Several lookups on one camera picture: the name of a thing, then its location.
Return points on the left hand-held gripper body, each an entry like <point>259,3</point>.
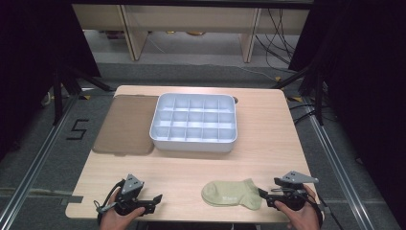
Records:
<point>131,184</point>

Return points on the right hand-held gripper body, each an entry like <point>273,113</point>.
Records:
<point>298,177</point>

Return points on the light green sock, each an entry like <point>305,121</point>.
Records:
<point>230,193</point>

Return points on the white divided storage box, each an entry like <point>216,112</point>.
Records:
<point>191,145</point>

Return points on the person's right hand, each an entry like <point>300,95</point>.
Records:
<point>303,220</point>

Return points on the person's left hand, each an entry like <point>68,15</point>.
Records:
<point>115,222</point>

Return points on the brown translucent box lid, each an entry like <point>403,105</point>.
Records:
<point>127,124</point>

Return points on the black metal stand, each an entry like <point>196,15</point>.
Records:
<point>58,96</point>
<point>319,96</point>

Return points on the black curtain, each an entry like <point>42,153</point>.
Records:
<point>367,80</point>
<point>28,64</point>

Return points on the beige wooden desk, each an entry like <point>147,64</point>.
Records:
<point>191,17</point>

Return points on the aluminium floor rail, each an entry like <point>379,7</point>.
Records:
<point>338,166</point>
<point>38,159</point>

